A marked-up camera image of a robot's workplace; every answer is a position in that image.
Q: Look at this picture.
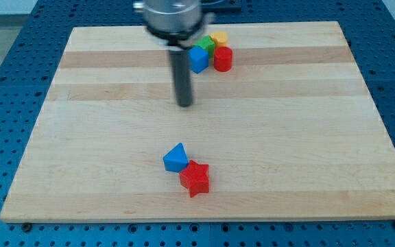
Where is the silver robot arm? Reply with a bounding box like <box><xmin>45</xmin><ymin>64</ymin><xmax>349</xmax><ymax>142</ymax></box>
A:
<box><xmin>132</xmin><ymin>0</ymin><xmax>215</xmax><ymax>49</ymax></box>

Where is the red star block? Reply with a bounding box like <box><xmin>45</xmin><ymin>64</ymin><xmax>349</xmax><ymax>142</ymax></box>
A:
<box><xmin>179</xmin><ymin>160</ymin><xmax>210</xmax><ymax>198</ymax></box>

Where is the blue triangle block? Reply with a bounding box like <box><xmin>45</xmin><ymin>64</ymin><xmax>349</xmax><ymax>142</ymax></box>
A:
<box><xmin>163</xmin><ymin>143</ymin><xmax>189</xmax><ymax>173</ymax></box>

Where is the blue cube block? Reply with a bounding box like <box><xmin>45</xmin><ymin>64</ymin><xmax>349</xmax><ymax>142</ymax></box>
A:
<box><xmin>188</xmin><ymin>46</ymin><xmax>209</xmax><ymax>73</ymax></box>

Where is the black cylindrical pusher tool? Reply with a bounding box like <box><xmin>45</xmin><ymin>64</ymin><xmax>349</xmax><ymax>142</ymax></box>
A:
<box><xmin>169</xmin><ymin>47</ymin><xmax>193</xmax><ymax>107</ymax></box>

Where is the red cylinder block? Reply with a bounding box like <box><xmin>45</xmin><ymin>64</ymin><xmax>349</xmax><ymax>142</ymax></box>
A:
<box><xmin>213</xmin><ymin>47</ymin><xmax>233</xmax><ymax>72</ymax></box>

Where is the green block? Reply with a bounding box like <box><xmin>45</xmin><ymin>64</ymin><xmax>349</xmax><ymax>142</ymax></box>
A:
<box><xmin>193</xmin><ymin>35</ymin><xmax>215</xmax><ymax>58</ymax></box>

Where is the yellow heart block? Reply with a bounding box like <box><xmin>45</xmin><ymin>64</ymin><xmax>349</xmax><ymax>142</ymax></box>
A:
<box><xmin>210</xmin><ymin>31</ymin><xmax>228</xmax><ymax>48</ymax></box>

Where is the wooden board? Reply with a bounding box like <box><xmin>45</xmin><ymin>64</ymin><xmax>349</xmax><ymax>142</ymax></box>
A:
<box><xmin>0</xmin><ymin>21</ymin><xmax>395</xmax><ymax>223</ymax></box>

